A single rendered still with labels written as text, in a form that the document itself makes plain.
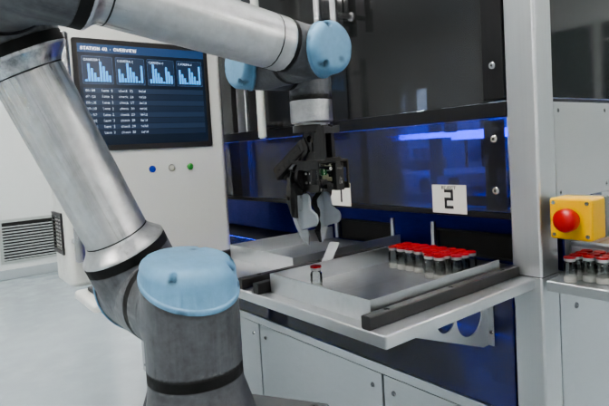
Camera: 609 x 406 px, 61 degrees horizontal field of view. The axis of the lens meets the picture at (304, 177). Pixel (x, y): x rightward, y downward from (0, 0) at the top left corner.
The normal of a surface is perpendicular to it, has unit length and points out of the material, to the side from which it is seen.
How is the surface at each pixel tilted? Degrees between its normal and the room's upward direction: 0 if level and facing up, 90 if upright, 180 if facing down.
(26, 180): 90
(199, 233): 90
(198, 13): 98
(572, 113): 90
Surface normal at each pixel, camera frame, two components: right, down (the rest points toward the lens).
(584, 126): 0.62, 0.00
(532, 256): -0.78, 0.07
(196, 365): 0.25, 0.04
